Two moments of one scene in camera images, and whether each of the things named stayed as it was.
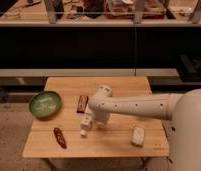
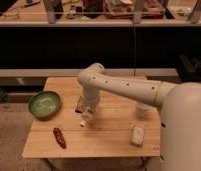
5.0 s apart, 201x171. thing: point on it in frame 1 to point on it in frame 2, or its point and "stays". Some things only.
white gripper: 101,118 to 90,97
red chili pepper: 59,136 stays
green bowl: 44,104 stays
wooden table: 126,135 stays
